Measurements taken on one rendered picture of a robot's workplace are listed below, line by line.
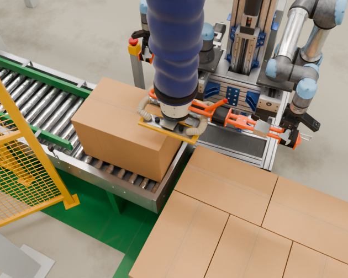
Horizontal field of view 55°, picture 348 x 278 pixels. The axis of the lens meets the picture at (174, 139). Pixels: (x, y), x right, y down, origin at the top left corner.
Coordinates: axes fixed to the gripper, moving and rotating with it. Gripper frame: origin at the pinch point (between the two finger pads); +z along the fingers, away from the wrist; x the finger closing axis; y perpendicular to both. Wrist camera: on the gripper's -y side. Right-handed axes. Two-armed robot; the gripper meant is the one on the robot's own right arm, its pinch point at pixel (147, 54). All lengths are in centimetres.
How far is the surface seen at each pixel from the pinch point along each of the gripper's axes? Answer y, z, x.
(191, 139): 44, 11, -39
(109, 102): -17.7, 27.1, -23.0
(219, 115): 55, -2, -28
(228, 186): 68, 67, -27
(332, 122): 133, 120, 106
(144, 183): 16, 67, -48
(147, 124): 18.9, 10.9, -39.2
